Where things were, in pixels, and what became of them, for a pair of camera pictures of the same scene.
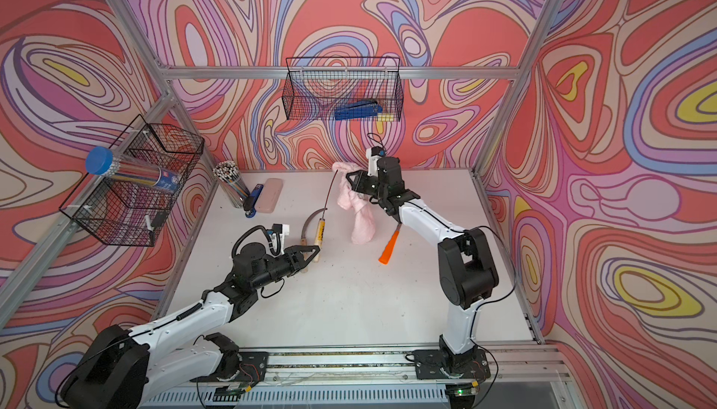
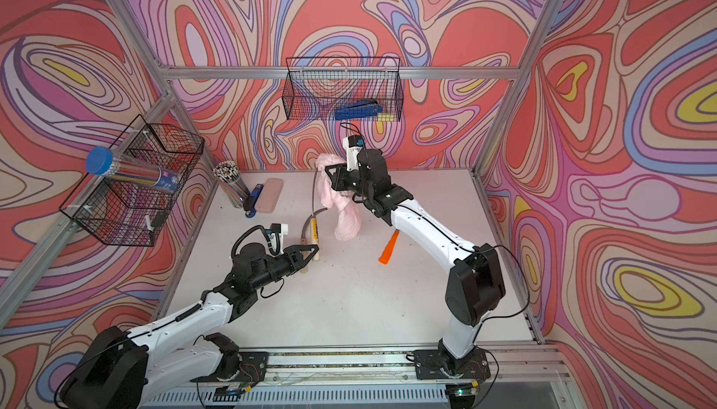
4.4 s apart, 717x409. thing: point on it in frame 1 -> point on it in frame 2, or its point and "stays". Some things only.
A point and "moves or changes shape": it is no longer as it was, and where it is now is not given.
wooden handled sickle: [321, 226] moves or changes shape
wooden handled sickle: [303, 241] stays
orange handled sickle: [385, 257] stays
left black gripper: [294, 258] stays
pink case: [270, 195] stays
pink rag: [359, 204] moves or changes shape
